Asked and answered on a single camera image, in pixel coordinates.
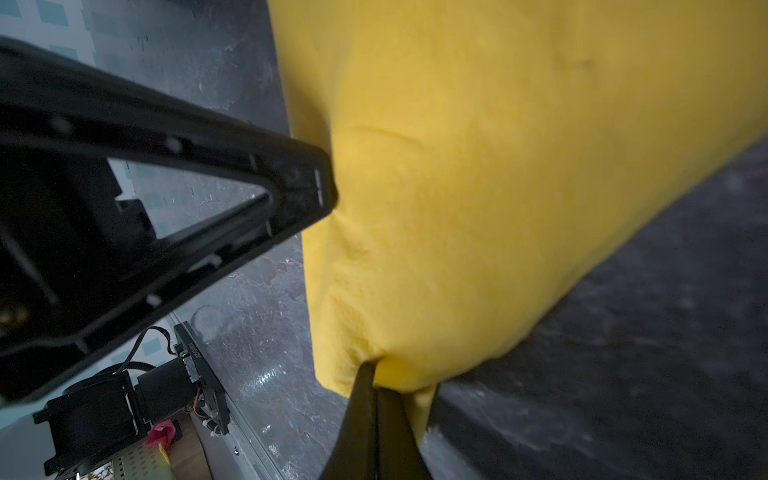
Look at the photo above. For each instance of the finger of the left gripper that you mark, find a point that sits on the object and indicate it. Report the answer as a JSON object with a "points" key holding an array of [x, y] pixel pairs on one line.
{"points": [[119, 203]]}

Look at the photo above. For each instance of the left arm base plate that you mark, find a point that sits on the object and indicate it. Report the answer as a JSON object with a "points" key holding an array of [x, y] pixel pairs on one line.
{"points": [[209, 402]]}

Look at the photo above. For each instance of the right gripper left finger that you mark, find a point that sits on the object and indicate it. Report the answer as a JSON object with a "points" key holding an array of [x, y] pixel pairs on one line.
{"points": [[355, 452]]}

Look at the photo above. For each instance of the yellow paper napkin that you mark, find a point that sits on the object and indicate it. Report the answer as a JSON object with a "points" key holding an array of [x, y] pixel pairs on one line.
{"points": [[489, 154]]}

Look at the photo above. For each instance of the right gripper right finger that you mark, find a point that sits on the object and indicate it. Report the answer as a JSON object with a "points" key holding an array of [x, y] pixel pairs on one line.
{"points": [[398, 456]]}

